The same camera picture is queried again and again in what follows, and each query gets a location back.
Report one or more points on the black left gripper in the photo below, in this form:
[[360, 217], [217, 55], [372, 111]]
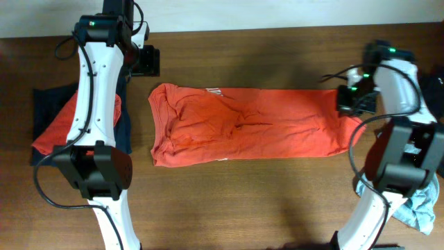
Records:
[[152, 64]]

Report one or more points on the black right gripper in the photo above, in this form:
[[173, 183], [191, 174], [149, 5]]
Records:
[[345, 108]]

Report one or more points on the folded orange shirt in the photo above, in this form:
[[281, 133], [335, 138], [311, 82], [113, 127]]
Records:
[[56, 133]]

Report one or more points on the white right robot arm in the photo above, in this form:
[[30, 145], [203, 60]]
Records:
[[404, 157]]

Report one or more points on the folded navy garment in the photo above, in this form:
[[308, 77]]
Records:
[[48, 103]]

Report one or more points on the black crumpled garment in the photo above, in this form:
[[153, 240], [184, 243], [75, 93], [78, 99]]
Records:
[[431, 85]]

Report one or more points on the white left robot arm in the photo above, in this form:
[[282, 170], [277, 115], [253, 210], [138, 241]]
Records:
[[111, 45]]

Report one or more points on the light blue crumpled garment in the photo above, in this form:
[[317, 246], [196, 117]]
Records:
[[418, 211]]

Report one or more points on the orange t-shirt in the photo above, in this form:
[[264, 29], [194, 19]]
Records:
[[194, 126]]

